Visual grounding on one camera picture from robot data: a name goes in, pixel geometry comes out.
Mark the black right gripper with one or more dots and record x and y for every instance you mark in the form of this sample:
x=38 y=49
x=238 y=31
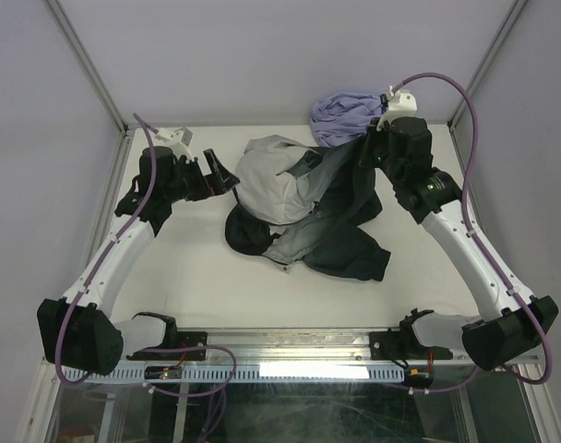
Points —
x=371 y=137

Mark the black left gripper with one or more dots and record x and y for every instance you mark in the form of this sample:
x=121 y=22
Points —
x=216 y=183

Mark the dark green grey jacket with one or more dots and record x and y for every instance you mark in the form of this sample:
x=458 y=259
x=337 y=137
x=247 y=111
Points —
x=297 y=203

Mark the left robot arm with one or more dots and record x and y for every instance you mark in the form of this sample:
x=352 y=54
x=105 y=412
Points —
x=138 y=218

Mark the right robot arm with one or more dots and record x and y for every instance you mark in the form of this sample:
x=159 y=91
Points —
x=511 y=319

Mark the crumpled lavender cloth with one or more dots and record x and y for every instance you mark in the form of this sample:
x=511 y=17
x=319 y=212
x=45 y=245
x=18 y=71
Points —
x=343 y=117

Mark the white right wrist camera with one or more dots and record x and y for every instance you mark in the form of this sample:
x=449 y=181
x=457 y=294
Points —
x=395 y=104

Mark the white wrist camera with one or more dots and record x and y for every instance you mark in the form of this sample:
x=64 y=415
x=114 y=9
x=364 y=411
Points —
x=395 y=104
x=178 y=141

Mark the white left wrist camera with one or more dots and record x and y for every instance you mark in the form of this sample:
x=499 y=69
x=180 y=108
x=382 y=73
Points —
x=178 y=141

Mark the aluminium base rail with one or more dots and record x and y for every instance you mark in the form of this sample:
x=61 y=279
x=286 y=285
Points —
x=280 y=343

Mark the right aluminium corner post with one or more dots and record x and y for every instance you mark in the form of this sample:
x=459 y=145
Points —
x=496 y=45

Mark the aluminium corner post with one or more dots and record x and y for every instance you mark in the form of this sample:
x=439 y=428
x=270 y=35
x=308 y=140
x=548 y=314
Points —
x=76 y=46
x=496 y=45

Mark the left aluminium corner post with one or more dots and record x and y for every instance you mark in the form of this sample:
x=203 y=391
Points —
x=76 y=46

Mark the slotted grey cable duct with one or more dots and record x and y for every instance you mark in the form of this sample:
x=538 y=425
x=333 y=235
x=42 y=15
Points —
x=268 y=372

